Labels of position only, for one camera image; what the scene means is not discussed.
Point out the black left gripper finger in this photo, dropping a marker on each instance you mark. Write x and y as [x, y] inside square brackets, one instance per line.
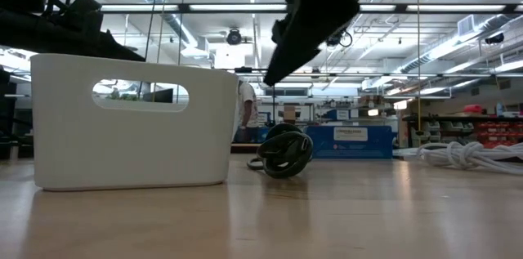
[120, 51]

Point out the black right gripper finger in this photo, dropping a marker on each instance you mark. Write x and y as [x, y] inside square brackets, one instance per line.
[296, 54]

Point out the green artificial plant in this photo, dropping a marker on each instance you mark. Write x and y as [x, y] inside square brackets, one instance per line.
[122, 96]

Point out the black monitor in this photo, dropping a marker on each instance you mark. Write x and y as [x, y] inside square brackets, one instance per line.
[159, 96]

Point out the cardboard box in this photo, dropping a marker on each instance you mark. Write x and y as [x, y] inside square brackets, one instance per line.
[289, 114]

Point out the person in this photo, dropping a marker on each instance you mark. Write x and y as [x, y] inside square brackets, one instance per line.
[247, 104]

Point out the black beam with light strips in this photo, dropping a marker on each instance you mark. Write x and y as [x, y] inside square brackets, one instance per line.
[184, 7]

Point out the blue product box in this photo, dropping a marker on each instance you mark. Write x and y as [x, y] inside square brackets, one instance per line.
[318, 144]

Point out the white plastic bin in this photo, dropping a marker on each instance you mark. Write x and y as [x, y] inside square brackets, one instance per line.
[122, 148]

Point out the shelf with red bins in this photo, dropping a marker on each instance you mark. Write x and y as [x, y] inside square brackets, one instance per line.
[498, 132]

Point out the black overhead camera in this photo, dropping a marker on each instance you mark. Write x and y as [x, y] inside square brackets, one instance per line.
[234, 37]

